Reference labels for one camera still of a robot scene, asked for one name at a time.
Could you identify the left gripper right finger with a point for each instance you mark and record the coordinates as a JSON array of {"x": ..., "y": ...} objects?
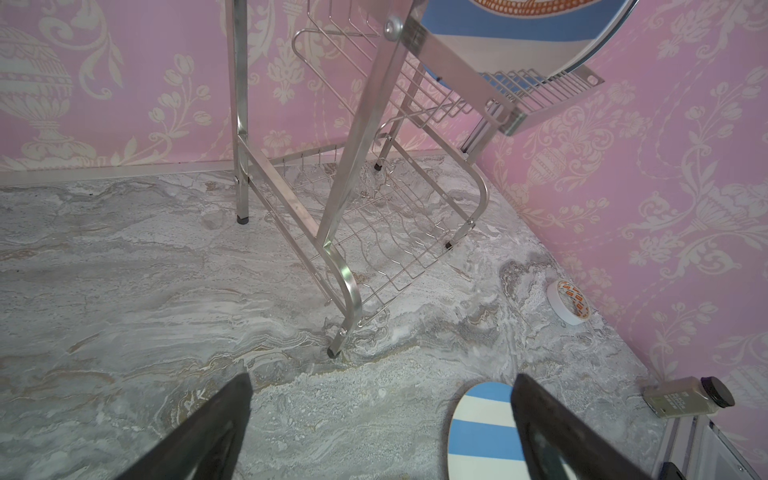
[{"x": 556, "y": 444}]

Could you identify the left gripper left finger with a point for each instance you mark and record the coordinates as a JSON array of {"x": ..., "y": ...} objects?
[{"x": 207, "y": 444}]

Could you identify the blue striped plate front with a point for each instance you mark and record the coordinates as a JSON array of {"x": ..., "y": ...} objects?
[{"x": 483, "y": 441}]

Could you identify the blue striped plate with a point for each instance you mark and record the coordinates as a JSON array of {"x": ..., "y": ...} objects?
[
  {"x": 490, "y": 43},
  {"x": 483, "y": 441}
]

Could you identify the floral pattern plate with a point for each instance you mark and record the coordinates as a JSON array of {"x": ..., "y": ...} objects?
[{"x": 523, "y": 9}]

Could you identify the tape roll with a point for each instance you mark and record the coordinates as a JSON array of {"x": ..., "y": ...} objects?
[{"x": 568, "y": 302}]

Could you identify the aluminium rail frame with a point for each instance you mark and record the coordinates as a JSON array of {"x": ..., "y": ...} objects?
[{"x": 695, "y": 448}]

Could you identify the silver wire dish rack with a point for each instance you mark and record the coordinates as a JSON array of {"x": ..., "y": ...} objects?
[{"x": 367, "y": 215}]

